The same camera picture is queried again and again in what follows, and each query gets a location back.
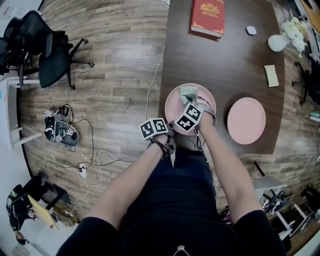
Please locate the green patterned sponge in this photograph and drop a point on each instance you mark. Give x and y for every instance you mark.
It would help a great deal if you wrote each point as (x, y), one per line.
(187, 91)

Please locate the red hardcover book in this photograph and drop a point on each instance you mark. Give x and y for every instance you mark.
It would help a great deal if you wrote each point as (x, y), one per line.
(207, 15)

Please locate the grey domed backpack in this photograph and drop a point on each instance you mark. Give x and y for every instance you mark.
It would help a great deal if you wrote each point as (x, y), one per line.
(66, 136)

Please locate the yellow board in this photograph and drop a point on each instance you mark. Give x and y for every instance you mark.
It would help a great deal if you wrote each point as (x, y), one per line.
(43, 213)

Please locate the black office chair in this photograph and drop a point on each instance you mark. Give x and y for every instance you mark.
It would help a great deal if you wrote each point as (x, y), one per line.
(313, 82)
(53, 67)

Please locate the person's right forearm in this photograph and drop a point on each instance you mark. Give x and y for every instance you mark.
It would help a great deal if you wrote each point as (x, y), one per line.
(232, 180)

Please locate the yellow green sponge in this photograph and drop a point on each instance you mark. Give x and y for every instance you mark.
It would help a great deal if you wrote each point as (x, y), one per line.
(271, 76)

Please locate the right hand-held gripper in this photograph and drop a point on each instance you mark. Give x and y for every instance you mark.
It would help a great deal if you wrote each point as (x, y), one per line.
(188, 117)

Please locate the person's left forearm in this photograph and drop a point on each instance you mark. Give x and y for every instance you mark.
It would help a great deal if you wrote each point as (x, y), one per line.
(125, 187)

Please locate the white vase with flowers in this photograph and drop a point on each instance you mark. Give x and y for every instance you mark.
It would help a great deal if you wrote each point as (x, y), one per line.
(296, 33)

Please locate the white power strip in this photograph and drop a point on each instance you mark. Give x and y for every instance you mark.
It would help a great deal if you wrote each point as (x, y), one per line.
(83, 171)

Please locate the pink bag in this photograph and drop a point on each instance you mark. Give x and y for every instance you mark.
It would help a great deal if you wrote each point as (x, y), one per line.
(227, 215)

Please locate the pink plate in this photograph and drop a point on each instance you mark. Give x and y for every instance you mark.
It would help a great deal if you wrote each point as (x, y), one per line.
(246, 121)
(172, 110)

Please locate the person's black clothing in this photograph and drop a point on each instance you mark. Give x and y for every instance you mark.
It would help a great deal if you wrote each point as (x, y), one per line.
(175, 212)

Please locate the small metal buckle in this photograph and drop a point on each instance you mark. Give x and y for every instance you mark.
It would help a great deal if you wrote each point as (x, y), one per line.
(180, 248)

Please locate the small white oval case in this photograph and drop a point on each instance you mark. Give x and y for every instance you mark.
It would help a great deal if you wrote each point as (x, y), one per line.
(251, 30)

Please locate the wooden desk white legs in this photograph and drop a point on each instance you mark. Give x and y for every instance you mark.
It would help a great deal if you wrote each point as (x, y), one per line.
(313, 10)

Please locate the white ceramic vase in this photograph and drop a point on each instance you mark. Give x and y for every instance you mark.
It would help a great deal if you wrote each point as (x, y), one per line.
(277, 43)

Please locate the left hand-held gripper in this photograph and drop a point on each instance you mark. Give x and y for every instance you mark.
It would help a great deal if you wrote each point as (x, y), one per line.
(152, 128)

